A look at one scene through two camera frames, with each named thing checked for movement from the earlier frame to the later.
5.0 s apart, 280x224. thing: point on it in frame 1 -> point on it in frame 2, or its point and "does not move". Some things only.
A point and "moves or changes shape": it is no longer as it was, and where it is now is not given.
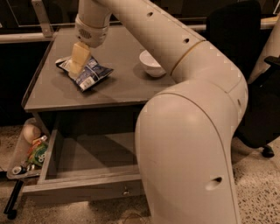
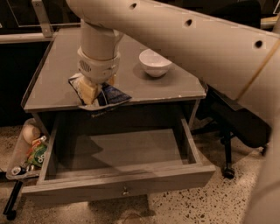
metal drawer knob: x=125 y=191 does not move
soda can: x=18 y=171 does not move
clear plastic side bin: x=30 y=152 does not move
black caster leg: x=10 y=208 does not move
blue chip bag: x=93 y=72 moves or changes shape
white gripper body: x=91 y=34 -> x=98 y=69
